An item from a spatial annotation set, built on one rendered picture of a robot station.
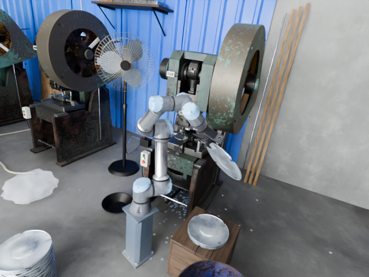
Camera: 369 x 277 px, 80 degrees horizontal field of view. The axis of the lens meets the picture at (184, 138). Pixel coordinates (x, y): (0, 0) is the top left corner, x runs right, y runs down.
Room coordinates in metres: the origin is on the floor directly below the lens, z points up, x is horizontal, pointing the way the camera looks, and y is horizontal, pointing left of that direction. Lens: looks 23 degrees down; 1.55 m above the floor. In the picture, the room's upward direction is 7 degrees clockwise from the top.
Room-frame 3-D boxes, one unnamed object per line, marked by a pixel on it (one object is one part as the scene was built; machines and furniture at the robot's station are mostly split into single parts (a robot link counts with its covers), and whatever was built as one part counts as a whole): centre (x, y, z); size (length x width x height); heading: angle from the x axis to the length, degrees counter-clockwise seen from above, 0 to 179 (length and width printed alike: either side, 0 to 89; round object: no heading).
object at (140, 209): (1.23, 0.24, 0.50); 0.15 x 0.15 x 0.10
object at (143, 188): (1.23, 0.24, 0.62); 0.13 x 0.12 x 0.14; 119
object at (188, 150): (1.95, -0.02, 0.68); 0.45 x 0.30 x 0.06; 67
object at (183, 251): (1.19, -0.25, 0.18); 0.40 x 0.38 x 0.35; 154
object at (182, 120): (1.91, -0.01, 1.04); 0.17 x 0.15 x 0.30; 157
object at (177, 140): (1.79, 0.05, 0.72); 0.25 x 0.14 x 0.14; 157
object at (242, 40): (1.91, -0.37, 1.33); 1.03 x 0.28 x 0.82; 157
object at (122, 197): (1.70, 0.57, 0.04); 0.30 x 0.30 x 0.07
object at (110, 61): (2.75, 0.61, 0.80); 1.24 x 0.65 x 1.59; 157
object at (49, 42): (2.97, 1.42, 0.87); 1.53 x 0.99 x 1.74; 155
